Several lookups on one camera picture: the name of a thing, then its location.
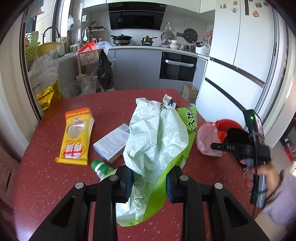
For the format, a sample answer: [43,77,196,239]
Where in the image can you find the grey lower cabinets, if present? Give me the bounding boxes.
[108,47,162,90]

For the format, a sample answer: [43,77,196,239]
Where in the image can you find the pink chair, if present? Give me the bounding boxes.
[1,147,20,224]

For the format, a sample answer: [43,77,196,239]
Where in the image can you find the green white carton box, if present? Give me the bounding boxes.
[93,123,130,164]

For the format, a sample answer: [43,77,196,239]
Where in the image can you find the green hand cream tube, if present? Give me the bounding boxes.
[91,159,116,181]

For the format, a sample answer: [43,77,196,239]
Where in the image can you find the red basket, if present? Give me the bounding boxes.
[77,42,95,53]

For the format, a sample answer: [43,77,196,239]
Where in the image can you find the yellow basin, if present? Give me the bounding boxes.
[37,42,61,58]

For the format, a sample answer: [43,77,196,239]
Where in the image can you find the black built-in oven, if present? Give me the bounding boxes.
[159,51,198,82]

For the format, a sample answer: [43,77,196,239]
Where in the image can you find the black trash bin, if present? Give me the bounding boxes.
[223,128,251,154]

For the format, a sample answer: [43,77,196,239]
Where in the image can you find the clear plastic bag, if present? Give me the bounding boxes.
[28,50,59,95]

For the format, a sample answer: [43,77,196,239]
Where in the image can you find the black wok on stove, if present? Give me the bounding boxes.
[110,34,132,46]

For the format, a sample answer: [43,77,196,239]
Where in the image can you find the green plastic basket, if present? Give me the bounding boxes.
[25,42,40,62]

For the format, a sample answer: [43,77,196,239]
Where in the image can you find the gold foil bag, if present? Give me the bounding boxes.
[36,78,63,111]

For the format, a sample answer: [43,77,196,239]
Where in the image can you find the white refrigerator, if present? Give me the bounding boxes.
[196,1,275,126]

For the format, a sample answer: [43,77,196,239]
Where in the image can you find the lilac sleeve forearm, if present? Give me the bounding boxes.
[262,170,295,230]

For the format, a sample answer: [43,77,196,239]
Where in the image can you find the small silver blue wrapper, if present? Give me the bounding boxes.
[163,94,177,109]

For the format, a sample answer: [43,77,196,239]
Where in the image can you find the black plastic bag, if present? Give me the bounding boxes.
[97,50,114,90]

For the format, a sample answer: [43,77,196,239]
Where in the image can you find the black range hood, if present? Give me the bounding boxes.
[108,7,166,30]

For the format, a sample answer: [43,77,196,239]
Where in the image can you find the wooden perforated crate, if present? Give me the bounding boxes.
[76,49,101,74]

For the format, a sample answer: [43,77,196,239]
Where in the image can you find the black sink faucet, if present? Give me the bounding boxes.
[42,26,61,44]

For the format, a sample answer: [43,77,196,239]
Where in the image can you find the white rice cooker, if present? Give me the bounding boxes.
[195,43,210,56]

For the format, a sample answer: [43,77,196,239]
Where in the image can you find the steel pot on stove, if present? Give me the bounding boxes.
[141,36,156,46]

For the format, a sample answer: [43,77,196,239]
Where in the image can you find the red plastic stool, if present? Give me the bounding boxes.
[215,119,243,142]

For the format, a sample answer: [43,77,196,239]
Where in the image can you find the green white plastic bag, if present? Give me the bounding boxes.
[116,98,197,227]

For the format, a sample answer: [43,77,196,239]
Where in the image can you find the yellow orange snack wrapper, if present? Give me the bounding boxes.
[55,108,94,166]

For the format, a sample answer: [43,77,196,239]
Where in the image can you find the cardboard box on floor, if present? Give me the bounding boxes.
[182,84,199,103]

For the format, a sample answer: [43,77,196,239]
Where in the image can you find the person's right hand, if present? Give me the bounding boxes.
[240,159,281,200]

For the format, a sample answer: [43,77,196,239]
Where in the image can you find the pink red plastic bag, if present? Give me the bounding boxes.
[196,121,226,157]

